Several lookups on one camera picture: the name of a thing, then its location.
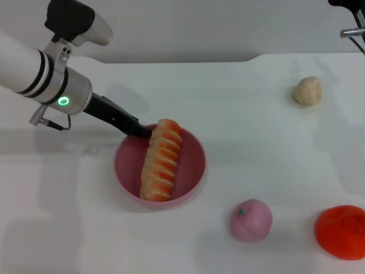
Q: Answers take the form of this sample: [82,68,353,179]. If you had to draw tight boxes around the orange tangerine toy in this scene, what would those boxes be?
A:
[314,204,365,261]

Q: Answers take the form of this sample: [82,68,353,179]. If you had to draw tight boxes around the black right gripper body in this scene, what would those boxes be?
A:
[327,0,365,26]

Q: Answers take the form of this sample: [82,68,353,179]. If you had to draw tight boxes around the pink plastic bowl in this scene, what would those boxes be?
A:
[114,123,206,211]

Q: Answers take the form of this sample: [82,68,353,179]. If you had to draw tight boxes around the beige bun toy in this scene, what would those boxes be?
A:
[291,76,323,108]

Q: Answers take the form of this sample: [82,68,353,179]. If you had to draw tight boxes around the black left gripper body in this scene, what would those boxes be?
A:
[83,93,140,137]

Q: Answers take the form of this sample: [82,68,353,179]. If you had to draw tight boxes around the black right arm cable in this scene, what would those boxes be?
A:
[340,27,365,55]

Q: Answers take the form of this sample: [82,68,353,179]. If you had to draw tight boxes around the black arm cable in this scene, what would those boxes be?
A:
[29,104,71,132]
[340,27,365,55]

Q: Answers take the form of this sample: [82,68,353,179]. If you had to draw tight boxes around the pink peach toy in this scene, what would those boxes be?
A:
[230,199,273,243]

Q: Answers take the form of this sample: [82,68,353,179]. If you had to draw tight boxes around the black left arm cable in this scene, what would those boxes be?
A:
[29,104,71,132]

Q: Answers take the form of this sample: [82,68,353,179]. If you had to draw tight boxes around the orange striped bread roll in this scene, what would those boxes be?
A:
[139,118,183,202]

